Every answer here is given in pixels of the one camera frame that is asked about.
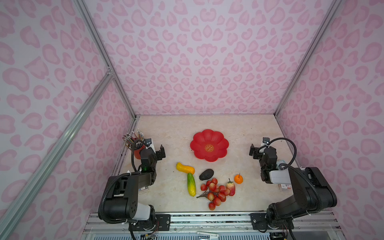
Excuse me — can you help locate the bundle of pencils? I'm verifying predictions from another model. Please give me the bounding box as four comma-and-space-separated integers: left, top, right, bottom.
122, 130, 147, 150

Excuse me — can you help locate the yellow fake mango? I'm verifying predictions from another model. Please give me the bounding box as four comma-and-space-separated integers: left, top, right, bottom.
176, 163, 195, 175

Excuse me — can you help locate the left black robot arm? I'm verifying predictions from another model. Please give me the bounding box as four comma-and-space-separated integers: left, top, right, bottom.
98, 146, 166, 231

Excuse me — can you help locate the green fake cucumber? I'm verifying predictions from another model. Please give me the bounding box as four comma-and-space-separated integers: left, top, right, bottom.
187, 173, 196, 197

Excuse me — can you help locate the red-yellow fake peach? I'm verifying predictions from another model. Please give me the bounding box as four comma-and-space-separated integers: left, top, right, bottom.
226, 179, 236, 196

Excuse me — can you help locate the small fake orange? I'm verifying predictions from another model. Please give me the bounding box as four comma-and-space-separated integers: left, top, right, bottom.
234, 174, 244, 185

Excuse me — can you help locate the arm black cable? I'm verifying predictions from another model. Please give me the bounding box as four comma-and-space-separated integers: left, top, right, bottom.
130, 139, 148, 172
263, 137, 298, 169

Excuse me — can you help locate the red pencil cup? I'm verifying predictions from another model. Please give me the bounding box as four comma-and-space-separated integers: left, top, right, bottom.
134, 145, 146, 160

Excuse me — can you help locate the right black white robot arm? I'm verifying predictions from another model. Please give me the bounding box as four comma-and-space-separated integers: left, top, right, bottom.
249, 142, 337, 233

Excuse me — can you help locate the dark fake avocado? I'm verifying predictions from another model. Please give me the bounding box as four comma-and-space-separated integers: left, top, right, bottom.
199, 169, 215, 181

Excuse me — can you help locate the red flower-shaped fruit bowl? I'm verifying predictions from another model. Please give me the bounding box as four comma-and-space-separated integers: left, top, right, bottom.
190, 129, 230, 163

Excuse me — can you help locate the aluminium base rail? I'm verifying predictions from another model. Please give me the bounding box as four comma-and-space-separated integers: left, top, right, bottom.
81, 211, 345, 240

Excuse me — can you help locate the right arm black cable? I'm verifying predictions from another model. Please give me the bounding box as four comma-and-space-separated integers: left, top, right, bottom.
263, 137, 298, 169

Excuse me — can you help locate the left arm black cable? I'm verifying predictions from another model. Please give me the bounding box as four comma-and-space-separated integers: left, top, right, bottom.
130, 139, 148, 172

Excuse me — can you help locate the small card pack right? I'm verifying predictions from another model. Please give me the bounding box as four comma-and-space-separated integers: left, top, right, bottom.
279, 184, 292, 191

